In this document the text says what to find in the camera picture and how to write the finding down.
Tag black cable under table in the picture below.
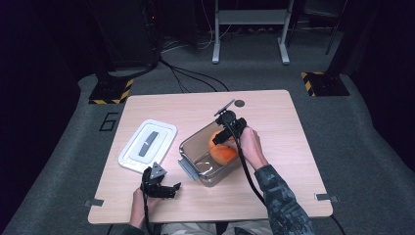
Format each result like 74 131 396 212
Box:
330 214 347 235

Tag person's left hand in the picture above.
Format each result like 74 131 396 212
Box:
128 188 161 229

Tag grey metal table bracket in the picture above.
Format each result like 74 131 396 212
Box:
313 192 340 203
83 198 105 209

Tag right hand-held gripper black cable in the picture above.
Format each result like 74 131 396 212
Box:
222 120 267 208

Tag left hand-held gripper black cable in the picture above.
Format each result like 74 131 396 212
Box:
141 192 154 235

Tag hand-held gripper black cable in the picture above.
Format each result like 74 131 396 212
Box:
141 192 154 235
222 120 267 208

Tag white floor cables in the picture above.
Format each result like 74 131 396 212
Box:
161 0 237 54

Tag clear plastic storage box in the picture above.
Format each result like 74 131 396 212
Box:
177 119 245 188

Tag white metal stand frame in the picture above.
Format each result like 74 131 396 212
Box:
211 0 296 66

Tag black floor cables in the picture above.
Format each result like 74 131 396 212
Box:
159 55 230 94

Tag person's light trousers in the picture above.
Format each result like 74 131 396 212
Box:
158 220 274 235

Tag orange plush toy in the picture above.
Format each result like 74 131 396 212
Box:
207 129 240 166

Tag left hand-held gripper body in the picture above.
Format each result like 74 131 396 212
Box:
140 162 167 199

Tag white box lid grey handle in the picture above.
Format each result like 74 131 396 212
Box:
117 118 178 174

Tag person's right hand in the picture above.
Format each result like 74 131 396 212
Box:
227 126 269 171

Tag black yellow striped stand base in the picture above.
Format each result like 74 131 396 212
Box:
300 70 350 98
88 77 135 106

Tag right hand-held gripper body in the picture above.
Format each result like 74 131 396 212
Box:
213 98 249 138

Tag dark equipment rack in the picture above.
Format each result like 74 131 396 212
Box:
87 0 161 71

